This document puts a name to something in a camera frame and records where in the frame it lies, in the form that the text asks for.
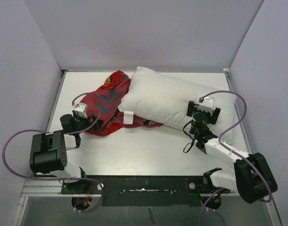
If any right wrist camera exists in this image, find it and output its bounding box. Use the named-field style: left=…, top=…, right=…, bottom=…
left=197, top=97, right=214, bottom=113

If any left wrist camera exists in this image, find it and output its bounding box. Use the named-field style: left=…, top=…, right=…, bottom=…
left=73, top=103, right=88, bottom=118

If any blue pillow label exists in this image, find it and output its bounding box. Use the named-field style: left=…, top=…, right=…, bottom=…
left=123, top=111, right=134, bottom=125

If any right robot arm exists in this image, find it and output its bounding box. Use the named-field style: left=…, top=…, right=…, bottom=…
left=185, top=100, right=278, bottom=204

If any aluminium frame rail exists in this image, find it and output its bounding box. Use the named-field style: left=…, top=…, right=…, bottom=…
left=22, top=175, right=235, bottom=197

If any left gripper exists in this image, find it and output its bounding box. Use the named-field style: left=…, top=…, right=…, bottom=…
left=73, top=110, right=103, bottom=134

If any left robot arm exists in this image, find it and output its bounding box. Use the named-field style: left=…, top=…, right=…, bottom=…
left=29, top=112, right=104, bottom=194

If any red printed pillowcase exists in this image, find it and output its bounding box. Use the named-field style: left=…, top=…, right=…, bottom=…
left=81, top=71, right=162, bottom=137

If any white pillow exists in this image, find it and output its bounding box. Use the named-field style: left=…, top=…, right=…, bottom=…
left=118, top=66, right=229, bottom=129

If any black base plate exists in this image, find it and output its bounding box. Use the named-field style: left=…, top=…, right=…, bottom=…
left=61, top=175, right=217, bottom=207

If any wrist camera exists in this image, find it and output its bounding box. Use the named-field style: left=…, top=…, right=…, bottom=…
left=73, top=103, right=88, bottom=118
left=197, top=97, right=214, bottom=113

